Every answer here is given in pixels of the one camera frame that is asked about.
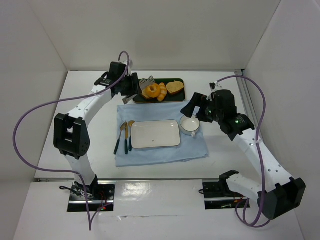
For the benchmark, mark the gold fork green handle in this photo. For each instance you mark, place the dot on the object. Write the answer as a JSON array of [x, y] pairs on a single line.
[[122, 127]]

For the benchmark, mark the gold knife green handle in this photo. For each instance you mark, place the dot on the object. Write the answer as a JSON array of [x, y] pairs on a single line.
[[126, 148]]

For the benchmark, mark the white rectangular plate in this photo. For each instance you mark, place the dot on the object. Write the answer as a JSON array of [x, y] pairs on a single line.
[[155, 134]]

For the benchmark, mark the left bread slice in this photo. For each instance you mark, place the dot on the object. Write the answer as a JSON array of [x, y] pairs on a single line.
[[145, 96]]

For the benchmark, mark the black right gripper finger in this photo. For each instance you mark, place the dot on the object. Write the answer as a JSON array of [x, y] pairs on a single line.
[[196, 101], [202, 115]]

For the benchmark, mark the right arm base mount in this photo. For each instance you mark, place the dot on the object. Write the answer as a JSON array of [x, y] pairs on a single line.
[[215, 198]]

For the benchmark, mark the right bread slice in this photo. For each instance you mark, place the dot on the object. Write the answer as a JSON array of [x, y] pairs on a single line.
[[175, 87]]

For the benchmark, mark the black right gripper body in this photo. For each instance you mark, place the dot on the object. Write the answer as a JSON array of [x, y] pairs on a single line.
[[202, 107]]

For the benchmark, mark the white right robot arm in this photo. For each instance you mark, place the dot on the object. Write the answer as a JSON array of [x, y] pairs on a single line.
[[279, 192]]

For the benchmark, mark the metal serving tongs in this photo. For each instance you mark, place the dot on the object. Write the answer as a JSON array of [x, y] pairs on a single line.
[[139, 87]]

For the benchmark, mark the white bowl with handles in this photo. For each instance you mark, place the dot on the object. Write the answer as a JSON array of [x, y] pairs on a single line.
[[189, 125]]

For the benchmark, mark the light blue cloth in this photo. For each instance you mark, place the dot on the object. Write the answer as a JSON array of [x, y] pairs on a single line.
[[190, 147]]

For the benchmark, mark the bread slice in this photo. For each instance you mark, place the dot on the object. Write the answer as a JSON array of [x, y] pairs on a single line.
[[175, 87], [145, 96]]

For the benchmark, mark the aluminium rail right side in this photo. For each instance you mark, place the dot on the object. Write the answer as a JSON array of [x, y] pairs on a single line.
[[246, 99]]

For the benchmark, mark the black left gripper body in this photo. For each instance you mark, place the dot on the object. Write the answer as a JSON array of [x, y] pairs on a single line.
[[135, 83]]

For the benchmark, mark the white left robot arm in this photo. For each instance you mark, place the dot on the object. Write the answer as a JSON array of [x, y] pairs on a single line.
[[71, 136]]

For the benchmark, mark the small golden bread roll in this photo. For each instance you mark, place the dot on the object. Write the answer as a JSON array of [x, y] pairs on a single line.
[[163, 92]]

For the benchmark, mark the orange bagel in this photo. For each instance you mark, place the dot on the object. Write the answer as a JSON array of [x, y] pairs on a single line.
[[153, 90]]

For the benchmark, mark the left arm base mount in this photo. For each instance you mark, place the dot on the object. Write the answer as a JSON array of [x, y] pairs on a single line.
[[103, 198]]

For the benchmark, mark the gold spoon green handle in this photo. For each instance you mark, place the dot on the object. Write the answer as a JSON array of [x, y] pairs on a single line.
[[130, 124]]

